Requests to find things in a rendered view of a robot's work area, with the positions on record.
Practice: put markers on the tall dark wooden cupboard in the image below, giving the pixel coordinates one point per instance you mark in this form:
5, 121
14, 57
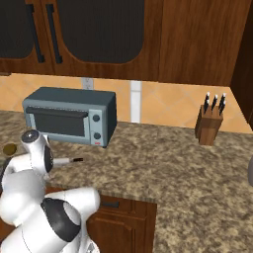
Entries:
243, 66

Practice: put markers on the plain wooden cupboard door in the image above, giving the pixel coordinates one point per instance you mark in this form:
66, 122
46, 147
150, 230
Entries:
197, 39

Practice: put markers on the wooden cupboard door, dark glass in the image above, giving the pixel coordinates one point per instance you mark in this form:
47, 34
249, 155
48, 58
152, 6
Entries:
13, 66
108, 69

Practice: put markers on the olive round object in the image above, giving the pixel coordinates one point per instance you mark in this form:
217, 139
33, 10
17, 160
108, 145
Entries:
10, 149

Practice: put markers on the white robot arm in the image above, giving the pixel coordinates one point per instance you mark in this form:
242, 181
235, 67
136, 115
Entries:
23, 197

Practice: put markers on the white wall socket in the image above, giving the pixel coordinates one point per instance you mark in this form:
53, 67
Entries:
88, 83

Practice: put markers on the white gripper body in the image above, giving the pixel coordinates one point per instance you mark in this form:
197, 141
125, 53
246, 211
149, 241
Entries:
62, 160

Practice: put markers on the wooden base cupboard door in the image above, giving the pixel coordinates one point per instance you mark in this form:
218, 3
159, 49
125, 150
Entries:
112, 235

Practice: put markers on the wooden drawer front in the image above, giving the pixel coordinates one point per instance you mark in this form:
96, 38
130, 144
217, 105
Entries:
138, 209

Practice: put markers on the wooden knife block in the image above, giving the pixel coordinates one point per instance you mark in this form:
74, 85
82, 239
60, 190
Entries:
207, 126

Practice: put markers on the grey toaster oven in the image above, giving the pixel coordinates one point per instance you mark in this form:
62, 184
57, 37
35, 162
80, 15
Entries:
66, 112

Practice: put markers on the grey rounded object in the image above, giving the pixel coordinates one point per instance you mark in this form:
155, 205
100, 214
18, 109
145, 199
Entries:
250, 172

